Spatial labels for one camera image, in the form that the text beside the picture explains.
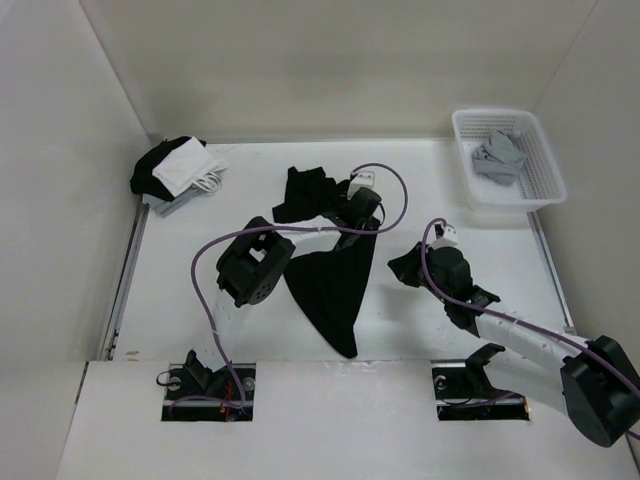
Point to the folded white tank top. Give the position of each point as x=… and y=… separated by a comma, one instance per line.
x=190, y=165

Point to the folded black tank top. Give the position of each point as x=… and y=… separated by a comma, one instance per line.
x=143, y=181

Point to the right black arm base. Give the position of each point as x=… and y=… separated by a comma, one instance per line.
x=463, y=391

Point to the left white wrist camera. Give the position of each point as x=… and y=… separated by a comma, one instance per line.
x=360, y=179

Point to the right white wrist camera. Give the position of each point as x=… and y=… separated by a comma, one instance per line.
x=445, y=236

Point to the black tank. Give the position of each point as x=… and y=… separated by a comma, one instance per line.
x=328, y=287
x=143, y=181

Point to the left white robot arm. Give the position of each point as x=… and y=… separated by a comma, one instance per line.
x=252, y=265

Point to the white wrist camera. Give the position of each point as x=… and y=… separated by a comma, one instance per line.
x=360, y=179
x=445, y=236

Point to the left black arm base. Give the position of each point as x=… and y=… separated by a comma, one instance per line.
x=193, y=392

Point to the white plastic basket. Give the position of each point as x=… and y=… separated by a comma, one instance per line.
x=538, y=184

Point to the folded grey tank top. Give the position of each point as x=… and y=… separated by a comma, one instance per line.
x=164, y=208

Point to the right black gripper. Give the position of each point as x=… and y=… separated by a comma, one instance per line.
x=404, y=266

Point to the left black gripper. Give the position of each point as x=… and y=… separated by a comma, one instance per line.
x=367, y=225

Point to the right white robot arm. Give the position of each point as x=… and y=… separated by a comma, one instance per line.
x=592, y=382

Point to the grey tank top in basket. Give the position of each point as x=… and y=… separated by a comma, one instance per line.
x=499, y=158

